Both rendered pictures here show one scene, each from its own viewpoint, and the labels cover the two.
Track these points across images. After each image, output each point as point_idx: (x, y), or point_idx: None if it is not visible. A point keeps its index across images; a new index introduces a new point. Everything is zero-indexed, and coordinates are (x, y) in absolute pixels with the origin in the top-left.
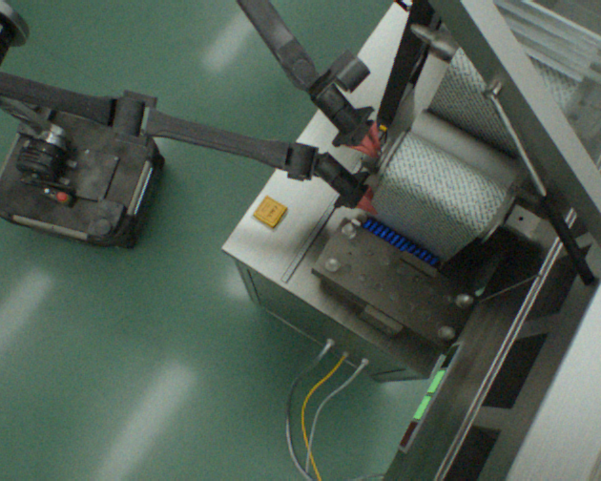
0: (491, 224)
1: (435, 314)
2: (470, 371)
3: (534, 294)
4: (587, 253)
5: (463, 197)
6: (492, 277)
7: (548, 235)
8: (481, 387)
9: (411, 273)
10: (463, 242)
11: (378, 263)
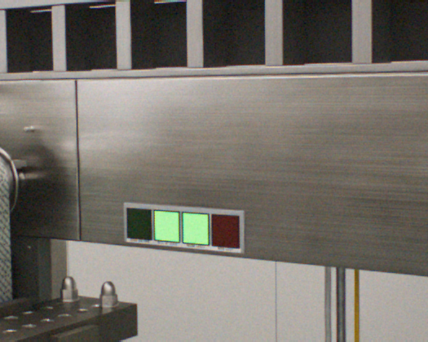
0: (2, 164)
1: (81, 308)
2: (156, 130)
3: (93, 72)
4: (69, 28)
5: None
6: (52, 230)
7: (35, 109)
8: (171, 78)
9: (19, 314)
10: (6, 222)
11: None
